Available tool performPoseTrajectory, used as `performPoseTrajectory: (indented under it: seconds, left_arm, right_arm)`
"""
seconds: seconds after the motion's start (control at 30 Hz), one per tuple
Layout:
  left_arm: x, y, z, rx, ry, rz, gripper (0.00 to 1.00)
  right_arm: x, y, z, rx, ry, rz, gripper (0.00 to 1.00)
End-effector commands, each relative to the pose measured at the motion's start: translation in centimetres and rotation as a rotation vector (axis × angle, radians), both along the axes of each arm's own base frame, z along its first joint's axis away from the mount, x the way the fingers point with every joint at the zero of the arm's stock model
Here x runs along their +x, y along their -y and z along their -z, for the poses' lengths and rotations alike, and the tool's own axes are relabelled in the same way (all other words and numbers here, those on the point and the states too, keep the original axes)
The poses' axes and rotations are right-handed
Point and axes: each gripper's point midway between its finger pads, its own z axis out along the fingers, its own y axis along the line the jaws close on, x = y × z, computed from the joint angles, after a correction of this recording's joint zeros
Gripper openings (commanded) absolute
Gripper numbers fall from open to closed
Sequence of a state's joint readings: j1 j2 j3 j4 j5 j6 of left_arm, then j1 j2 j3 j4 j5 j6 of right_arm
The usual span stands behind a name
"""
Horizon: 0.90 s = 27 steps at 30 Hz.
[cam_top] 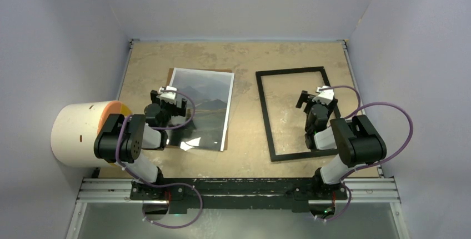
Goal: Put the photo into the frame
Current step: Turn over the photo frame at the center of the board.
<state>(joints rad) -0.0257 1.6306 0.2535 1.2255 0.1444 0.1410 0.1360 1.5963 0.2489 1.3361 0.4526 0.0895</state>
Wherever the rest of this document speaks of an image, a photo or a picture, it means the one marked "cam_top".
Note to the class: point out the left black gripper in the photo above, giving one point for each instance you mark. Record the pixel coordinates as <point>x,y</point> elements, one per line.
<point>177,110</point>

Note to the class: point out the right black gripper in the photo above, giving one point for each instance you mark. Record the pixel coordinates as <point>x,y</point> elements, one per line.
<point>305,97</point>

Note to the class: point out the mountain landscape photo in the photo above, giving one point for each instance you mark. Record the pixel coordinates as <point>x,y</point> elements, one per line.
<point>204,108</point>

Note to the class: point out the clear acrylic sheet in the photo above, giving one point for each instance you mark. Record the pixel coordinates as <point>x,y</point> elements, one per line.
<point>207,129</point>

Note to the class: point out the black wooden picture frame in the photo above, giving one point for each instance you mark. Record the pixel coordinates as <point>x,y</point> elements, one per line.
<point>314,152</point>

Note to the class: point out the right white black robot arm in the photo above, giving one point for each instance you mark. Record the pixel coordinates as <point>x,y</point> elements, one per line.
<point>357,141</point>

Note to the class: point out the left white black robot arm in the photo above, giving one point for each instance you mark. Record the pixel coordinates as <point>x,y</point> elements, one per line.
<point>122,138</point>

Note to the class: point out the brown cardboard backing board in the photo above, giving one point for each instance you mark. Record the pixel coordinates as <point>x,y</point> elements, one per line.
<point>228,119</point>

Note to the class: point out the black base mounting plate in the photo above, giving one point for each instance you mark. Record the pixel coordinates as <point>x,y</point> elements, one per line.
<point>294,194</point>

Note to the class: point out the white cylinder orange lid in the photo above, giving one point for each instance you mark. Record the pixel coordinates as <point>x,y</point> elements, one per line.
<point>76,129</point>

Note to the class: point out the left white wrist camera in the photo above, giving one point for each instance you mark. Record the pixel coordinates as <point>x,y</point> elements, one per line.
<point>168,94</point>

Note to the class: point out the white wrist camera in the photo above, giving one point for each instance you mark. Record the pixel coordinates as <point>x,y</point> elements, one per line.
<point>324,95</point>
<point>168,94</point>

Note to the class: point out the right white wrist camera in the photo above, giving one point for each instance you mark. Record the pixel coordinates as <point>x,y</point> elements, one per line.
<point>324,95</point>

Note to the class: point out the aluminium rail frame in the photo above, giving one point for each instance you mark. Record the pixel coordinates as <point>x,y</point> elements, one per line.
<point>104,208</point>

